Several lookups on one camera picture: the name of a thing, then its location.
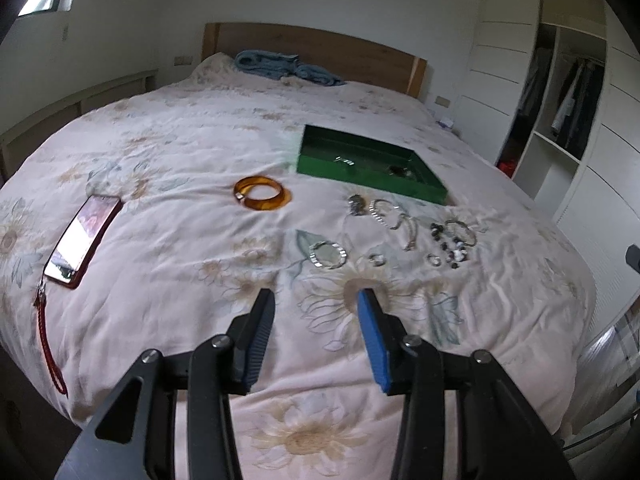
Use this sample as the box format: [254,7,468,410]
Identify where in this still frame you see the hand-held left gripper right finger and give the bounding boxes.
[356,288,577,480]

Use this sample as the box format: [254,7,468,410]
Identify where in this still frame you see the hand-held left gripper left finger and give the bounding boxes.
[55,288,276,480]

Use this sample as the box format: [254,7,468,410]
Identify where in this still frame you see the silver chain bracelet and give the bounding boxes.
[308,241,347,268]

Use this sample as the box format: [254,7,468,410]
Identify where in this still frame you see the thin silver bangle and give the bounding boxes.
[397,214,420,252]

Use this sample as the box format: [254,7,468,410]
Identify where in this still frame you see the black white beaded bracelet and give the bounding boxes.
[430,221,468,268]

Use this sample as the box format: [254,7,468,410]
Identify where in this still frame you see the silver link bracelet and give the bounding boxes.
[369,199,405,231]

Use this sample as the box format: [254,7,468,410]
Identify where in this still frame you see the amber bangle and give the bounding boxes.
[233,176,292,211]

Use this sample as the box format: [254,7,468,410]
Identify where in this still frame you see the green tray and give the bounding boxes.
[295,124,449,206]

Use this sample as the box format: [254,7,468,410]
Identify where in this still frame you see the hanging clothes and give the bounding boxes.
[517,46,606,158]

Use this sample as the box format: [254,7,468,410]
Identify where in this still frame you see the phone with red case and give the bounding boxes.
[43,195,123,289]

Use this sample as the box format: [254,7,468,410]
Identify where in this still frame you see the bed with floral duvet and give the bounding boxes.
[0,52,598,480]

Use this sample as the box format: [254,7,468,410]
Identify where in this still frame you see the white wardrobe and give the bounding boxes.
[460,0,640,281]

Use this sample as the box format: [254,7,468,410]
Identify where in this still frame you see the blue towel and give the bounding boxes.
[235,50,346,87]

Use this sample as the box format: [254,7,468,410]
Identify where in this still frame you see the wooden headboard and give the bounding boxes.
[201,22,428,98]

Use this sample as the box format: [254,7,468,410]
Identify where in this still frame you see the red braided lanyard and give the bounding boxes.
[34,280,69,399]

